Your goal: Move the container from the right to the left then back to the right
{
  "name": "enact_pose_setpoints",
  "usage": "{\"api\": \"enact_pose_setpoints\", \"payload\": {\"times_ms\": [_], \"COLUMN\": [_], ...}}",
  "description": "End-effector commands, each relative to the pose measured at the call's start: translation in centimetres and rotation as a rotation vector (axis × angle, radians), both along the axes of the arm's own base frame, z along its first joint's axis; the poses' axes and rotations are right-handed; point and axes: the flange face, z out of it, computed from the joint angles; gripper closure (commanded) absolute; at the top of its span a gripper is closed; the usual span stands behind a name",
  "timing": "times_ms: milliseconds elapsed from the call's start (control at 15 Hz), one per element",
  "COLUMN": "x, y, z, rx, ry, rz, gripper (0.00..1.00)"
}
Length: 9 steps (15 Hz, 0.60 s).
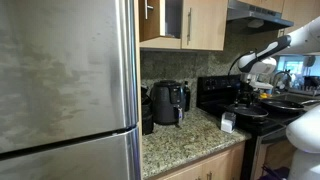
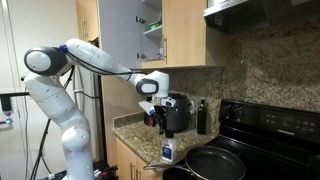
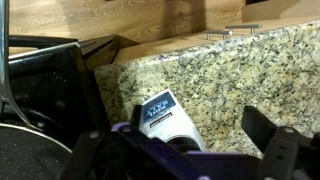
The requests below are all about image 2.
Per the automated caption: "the open cabinet door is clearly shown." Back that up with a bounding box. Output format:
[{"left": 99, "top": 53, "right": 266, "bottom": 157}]
[{"left": 97, "top": 0, "right": 142, "bottom": 70}]

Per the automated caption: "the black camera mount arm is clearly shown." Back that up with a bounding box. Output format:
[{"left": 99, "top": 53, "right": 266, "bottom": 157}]
[{"left": 0, "top": 91, "right": 32, "bottom": 113}]

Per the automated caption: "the stainless steel refrigerator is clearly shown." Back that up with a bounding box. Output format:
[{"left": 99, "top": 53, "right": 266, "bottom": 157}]
[{"left": 73, "top": 64, "right": 104, "bottom": 161}]

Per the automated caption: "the black and red appliance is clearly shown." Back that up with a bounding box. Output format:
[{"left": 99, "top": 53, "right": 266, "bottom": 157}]
[{"left": 143, "top": 111, "right": 158, "bottom": 128}]

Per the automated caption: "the black electric stove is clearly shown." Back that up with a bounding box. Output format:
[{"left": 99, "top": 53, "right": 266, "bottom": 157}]
[{"left": 199, "top": 98, "right": 320, "bottom": 180}]

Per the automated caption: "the wooden lower cabinet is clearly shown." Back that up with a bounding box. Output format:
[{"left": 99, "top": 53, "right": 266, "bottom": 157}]
[{"left": 114, "top": 136, "right": 164, "bottom": 180}]

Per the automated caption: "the small white-capped jar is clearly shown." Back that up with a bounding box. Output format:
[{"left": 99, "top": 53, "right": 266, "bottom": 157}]
[{"left": 161, "top": 130, "right": 178, "bottom": 163}]

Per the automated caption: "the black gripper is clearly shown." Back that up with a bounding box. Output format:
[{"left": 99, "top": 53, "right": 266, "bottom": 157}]
[{"left": 153, "top": 105, "right": 168, "bottom": 135}]

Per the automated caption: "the wooden upper cabinet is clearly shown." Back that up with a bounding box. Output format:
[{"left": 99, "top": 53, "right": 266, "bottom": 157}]
[{"left": 138, "top": 0, "right": 229, "bottom": 70}]

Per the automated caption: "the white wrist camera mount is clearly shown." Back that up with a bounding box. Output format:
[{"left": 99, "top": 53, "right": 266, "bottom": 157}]
[{"left": 138, "top": 96, "right": 177, "bottom": 117}]

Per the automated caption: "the black red tools pile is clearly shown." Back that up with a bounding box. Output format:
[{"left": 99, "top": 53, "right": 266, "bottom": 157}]
[{"left": 92, "top": 159, "right": 118, "bottom": 180}]

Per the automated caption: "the steel range hood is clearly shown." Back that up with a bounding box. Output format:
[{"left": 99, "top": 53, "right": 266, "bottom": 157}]
[{"left": 203, "top": 0, "right": 320, "bottom": 35}]

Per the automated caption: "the tall wooden cabinet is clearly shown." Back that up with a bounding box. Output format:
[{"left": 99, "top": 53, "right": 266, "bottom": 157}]
[{"left": 75, "top": 0, "right": 100, "bottom": 48}]

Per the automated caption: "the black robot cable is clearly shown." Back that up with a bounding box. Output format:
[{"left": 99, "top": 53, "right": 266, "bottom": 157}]
[{"left": 60, "top": 49, "right": 148, "bottom": 100}]

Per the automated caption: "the dark glass bottle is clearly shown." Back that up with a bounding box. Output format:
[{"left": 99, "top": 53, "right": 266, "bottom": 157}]
[{"left": 196, "top": 98, "right": 208, "bottom": 136}]

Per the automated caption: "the black coffee maker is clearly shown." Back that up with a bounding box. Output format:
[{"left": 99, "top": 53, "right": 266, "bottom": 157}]
[{"left": 165, "top": 93, "right": 193, "bottom": 133}]

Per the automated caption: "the dark shallow pan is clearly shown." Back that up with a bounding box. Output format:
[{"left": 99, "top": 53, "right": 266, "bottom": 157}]
[{"left": 162, "top": 166, "right": 198, "bottom": 180}]

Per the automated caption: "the green box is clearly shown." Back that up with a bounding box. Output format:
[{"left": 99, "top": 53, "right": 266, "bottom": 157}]
[{"left": 147, "top": 20, "right": 163, "bottom": 31}]

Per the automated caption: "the black tripod pole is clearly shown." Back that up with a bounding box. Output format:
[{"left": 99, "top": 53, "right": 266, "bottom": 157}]
[{"left": 29, "top": 118, "right": 53, "bottom": 180}]

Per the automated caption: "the black stove knob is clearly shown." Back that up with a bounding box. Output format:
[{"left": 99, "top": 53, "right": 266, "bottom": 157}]
[
  {"left": 223, "top": 105, "right": 235, "bottom": 118},
  {"left": 234, "top": 106, "right": 247, "bottom": 119}
]

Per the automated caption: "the black frying pan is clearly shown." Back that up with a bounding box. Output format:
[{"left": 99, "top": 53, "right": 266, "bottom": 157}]
[{"left": 143, "top": 145, "right": 247, "bottom": 180}]

